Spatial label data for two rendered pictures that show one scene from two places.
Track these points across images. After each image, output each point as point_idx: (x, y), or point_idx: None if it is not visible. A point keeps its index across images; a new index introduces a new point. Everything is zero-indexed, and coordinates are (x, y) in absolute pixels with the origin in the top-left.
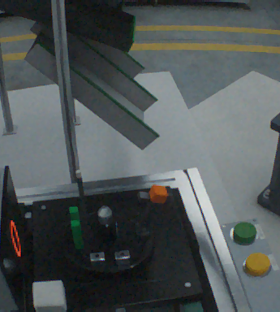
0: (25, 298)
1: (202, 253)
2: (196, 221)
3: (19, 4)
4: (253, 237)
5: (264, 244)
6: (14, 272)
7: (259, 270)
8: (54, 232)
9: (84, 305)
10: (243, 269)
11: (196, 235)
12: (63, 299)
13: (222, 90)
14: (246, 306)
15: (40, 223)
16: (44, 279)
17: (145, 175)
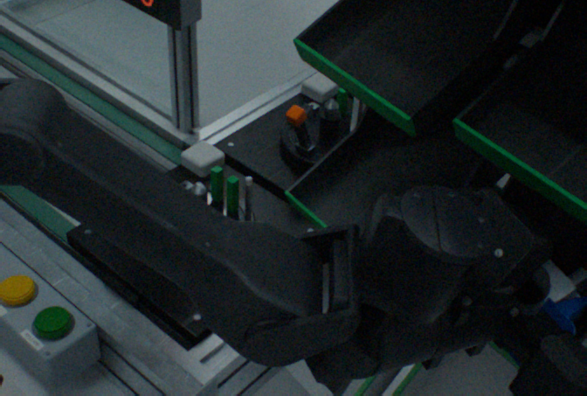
0: (224, 154)
1: (95, 279)
2: (129, 314)
3: None
4: (36, 316)
5: (18, 324)
6: None
7: (10, 276)
8: (266, 214)
9: (169, 173)
10: (33, 281)
11: (118, 296)
12: (184, 156)
13: None
14: (11, 246)
15: (291, 214)
16: (226, 173)
17: None
